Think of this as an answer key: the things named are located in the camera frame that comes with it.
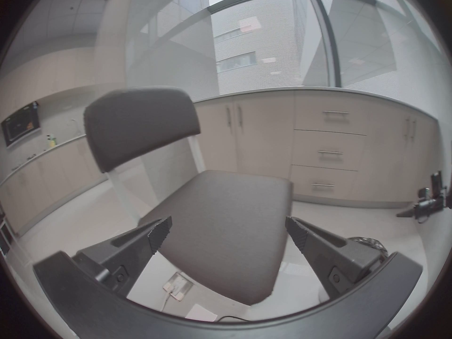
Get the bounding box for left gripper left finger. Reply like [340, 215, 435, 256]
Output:
[72, 216, 173, 297]

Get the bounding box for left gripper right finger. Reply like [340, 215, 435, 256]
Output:
[285, 216, 386, 300]

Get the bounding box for black plastic bag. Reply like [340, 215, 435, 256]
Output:
[348, 236, 387, 257]

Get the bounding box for grey padded chair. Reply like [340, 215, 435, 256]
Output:
[84, 87, 294, 306]

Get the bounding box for beige kitchen counter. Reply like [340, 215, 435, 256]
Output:
[0, 133, 110, 240]

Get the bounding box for beige cabinet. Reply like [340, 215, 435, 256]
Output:
[192, 87, 440, 211]

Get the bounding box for window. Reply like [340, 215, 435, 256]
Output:
[125, 0, 449, 98]

